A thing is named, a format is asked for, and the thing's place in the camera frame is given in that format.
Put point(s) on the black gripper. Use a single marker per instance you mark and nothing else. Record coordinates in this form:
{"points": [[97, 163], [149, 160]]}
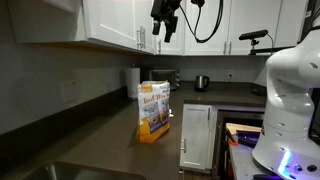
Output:
{"points": [[163, 8]]}

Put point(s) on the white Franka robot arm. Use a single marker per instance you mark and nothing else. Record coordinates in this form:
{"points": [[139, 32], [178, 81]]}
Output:
{"points": [[290, 100]]}

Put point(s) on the big orange white snack pack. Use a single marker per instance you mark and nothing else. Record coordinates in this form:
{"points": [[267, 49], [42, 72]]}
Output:
{"points": [[154, 111]]}

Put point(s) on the small white snack packet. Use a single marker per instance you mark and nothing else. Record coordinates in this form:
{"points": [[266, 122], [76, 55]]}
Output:
{"points": [[171, 113]]}

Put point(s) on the white upper cabinet door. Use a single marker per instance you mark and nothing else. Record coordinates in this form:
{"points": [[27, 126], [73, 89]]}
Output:
{"points": [[110, 20], [176, 45], [256, 16], [146, 16], [206, 48]]}

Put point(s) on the white cabinet door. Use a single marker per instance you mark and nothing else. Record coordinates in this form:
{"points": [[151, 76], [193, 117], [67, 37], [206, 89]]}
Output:
{"points": [[206, 48], [196, 136], [256, 16], [146, 16], [176, 45], [110, 20]]}

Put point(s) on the silver toaster oven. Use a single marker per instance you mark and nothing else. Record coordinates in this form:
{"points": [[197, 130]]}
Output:
{"points": [[165, 77]]}

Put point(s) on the white paper towel roll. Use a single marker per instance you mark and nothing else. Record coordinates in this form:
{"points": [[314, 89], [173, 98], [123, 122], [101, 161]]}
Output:
{"points": [[132, 81]]}

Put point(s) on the steel electric kettle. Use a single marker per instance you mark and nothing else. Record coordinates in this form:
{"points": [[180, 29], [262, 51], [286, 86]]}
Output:
{"points": [[201, 82]]}

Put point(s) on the white lower cabinet door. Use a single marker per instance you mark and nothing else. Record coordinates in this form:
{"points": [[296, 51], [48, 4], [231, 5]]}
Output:
{"points": [[196, 136]]}

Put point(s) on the wooden board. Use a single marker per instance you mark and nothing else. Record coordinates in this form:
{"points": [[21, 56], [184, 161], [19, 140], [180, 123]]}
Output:
{"points": [[243, 127]]}

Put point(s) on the purple blue tool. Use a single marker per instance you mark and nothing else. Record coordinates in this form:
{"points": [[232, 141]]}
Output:
{"points": [[248, 137]]}

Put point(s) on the steel kitchen sink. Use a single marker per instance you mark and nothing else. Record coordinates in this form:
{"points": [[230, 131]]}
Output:
{"points": [[83, 173]]}

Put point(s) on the white wall outlet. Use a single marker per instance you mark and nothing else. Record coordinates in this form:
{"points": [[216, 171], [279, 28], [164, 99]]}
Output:
{"points": [[230, 73]]}

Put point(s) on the black stereo camera bar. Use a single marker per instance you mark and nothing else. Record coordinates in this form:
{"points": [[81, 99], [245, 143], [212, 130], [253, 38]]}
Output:
{"points": [[253, 34]]}

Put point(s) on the white wall switch plate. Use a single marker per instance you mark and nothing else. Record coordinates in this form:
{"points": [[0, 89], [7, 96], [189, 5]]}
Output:
{"points": [[70, 90]]}

